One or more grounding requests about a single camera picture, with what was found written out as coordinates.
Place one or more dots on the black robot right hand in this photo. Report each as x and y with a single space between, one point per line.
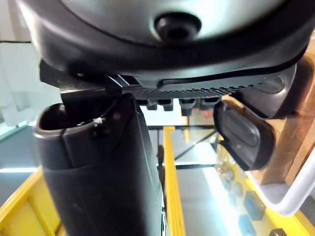
98 172

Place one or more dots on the yellow metal shelf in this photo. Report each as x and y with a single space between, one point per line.
172 184

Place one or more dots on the white plastic bin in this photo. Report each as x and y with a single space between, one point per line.
283 199

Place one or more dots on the cardboard box with SF logo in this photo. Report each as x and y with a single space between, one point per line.
295 142

